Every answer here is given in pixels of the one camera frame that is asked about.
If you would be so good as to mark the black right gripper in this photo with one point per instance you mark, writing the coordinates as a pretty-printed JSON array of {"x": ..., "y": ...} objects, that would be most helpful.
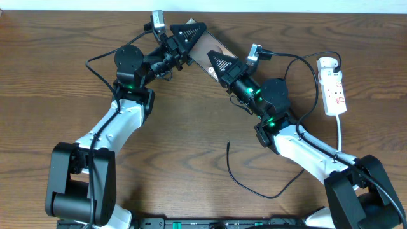
[{"x": 234, "y": 75}]

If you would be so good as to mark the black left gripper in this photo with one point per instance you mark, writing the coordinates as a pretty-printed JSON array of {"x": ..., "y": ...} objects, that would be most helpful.
[{"x": 175, "y": 43}]

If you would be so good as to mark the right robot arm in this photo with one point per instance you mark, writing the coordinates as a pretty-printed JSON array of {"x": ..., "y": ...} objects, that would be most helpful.
[{"x": 359, "y": 191}]

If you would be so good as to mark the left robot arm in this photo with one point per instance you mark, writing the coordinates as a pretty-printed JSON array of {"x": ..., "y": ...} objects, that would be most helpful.
[{"x": 82, "y": 177}]

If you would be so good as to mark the white power strip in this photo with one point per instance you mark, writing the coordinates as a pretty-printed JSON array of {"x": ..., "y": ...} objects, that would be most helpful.
[{"x": 333, "y": 98}]

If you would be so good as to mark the white USB wall charger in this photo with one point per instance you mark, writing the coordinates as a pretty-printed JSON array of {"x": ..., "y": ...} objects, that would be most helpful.
[{"x": 326, "y": 70}]

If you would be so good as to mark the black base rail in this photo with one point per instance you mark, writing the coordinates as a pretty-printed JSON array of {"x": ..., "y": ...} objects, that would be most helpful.
[{"x": 196, "y": 223}]

